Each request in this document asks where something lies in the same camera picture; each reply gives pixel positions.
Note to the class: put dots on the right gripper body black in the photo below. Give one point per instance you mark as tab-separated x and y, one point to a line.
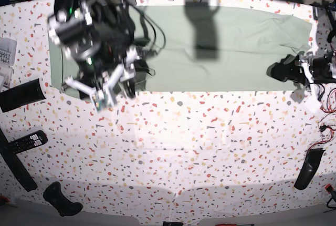
94	70

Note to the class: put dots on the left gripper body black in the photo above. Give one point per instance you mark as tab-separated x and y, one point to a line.
323	68

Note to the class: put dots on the light green T-shirt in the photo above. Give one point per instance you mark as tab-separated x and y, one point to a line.
206	48

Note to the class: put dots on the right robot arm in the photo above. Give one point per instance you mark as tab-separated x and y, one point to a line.
98	35

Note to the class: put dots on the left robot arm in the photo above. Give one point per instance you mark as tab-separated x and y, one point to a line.
324	40

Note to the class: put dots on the black curved pad right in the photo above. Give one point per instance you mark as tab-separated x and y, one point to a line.
309	168

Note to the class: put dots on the clear plastic parts box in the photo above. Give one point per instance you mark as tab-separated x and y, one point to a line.
7	51

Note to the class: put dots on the small clear plastic container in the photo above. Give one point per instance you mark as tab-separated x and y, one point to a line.
6	74

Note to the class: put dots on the black remote control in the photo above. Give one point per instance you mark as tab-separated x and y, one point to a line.
28	142

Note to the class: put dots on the red connector bottom right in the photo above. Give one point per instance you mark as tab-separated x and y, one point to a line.
329	188

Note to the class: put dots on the black game controller grip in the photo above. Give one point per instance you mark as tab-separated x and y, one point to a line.
63	205

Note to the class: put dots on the long black bar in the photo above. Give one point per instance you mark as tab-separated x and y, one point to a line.
16	167

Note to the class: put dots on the black small tool bottom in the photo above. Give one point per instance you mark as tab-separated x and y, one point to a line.
169	223

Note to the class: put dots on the red object bottom left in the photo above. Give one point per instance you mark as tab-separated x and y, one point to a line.
4	199

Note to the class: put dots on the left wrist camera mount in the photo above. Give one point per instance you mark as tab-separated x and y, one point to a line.
311	102

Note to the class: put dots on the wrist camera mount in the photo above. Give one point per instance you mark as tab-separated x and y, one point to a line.
311	102
106	97

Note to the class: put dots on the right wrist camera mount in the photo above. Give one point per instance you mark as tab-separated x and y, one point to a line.
106	97

